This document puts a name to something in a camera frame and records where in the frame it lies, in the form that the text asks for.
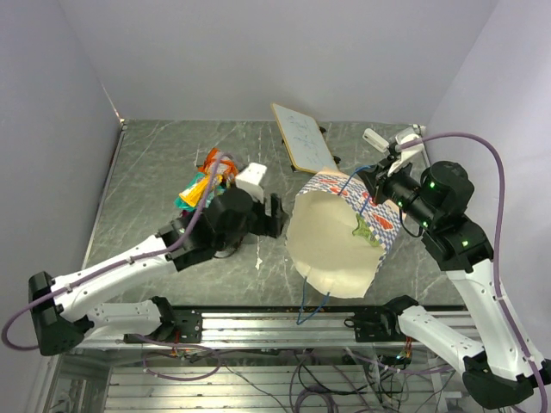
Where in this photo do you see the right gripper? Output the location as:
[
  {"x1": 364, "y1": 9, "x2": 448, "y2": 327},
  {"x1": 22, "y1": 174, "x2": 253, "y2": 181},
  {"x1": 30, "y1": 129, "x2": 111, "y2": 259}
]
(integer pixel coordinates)
[{"x1": 356, "y1": 154, "x2": 437, "y2": 229}]

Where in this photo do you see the small olive green packet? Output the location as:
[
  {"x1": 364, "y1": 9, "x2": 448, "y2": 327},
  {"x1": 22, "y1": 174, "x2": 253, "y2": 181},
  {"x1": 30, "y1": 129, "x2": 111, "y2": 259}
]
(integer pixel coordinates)
[{"x1": 352, "y1": 213, "x2": 381, "y2": 248}]

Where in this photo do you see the blue checkered paper bag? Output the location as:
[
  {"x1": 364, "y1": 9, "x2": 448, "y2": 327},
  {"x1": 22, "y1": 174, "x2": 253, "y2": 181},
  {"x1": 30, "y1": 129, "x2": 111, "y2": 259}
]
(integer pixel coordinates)
[{"x1": 286, "y1": 167, "x2": 402, "y2": 325}]

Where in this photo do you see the orange snack packet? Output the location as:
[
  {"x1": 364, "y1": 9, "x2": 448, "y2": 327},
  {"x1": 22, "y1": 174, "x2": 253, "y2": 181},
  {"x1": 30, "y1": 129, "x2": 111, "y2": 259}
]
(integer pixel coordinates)
[{"x1": 198, "y1": 147, "x2": 238, "y2": 182}]

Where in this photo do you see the yellow snack packet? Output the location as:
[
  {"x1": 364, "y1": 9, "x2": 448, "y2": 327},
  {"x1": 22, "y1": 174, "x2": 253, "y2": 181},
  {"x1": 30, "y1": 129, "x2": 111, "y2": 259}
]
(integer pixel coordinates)
[{"x1": 178, "y1": 174, "x2": 225, "y2": 208}]

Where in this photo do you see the teal Fox's candy bag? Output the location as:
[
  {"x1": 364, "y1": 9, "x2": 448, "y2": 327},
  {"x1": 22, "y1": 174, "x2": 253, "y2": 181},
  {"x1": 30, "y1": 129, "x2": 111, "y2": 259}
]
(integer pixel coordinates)
[{"x1": 174, "y1": 171, "x2": 227, "y2": 212}]

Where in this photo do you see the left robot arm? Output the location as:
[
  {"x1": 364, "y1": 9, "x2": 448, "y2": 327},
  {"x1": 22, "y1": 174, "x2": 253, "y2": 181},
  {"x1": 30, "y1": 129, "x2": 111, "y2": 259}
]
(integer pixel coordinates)
[{"x1": 28, "y1": 187, "x2": 288, "y2": 356}]

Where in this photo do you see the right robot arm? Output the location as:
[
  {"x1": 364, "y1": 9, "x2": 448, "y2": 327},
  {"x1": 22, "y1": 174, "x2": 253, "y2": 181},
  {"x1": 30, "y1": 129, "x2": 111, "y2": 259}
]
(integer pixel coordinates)
[{"x1": 357, "y1": 160, "x2": 550, "y2": 410}]

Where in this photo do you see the white eraser block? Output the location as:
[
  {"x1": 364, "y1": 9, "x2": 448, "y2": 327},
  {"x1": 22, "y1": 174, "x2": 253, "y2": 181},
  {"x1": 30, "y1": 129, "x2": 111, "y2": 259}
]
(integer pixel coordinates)
[{"x1": 362, "y1": 128, "x2": 389, "y2": 153}]

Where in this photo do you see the small yellow-framed whiteboard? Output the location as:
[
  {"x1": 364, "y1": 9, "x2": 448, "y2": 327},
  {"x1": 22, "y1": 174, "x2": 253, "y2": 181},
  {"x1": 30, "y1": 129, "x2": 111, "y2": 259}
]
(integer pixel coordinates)
[{"x1": 270, "y1": 103, "x2": 337, "y2": 174}]

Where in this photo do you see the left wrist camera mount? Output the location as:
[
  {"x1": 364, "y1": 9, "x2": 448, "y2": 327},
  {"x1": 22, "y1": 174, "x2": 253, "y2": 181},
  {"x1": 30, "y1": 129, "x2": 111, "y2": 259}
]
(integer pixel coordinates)
[{"x1": 235, "y1": 163, "x2": 267, "y2": 203}]

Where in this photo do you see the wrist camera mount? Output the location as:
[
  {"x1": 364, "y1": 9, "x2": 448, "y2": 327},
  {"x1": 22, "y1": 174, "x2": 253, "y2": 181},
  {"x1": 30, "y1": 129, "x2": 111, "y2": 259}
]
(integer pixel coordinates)
[
  {"x1": 235, "y1": 163, "x2": 267, "y2": 203},
  {"x1": 387, "y1": 133, "x2": 424, "y2": 177}
]

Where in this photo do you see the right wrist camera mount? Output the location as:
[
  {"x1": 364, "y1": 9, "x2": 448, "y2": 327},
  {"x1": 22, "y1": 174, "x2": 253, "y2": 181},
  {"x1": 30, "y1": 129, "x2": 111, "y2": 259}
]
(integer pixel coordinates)
[{"x1": 387, "y1": 133, "x2": 424, "y2": 177}]

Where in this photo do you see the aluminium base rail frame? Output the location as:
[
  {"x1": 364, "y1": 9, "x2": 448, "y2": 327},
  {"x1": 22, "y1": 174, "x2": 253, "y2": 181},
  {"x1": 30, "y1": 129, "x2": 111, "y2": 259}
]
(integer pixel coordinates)
[{"x1": 34, "y1": 305, "x2": 484, "y2": 412}]

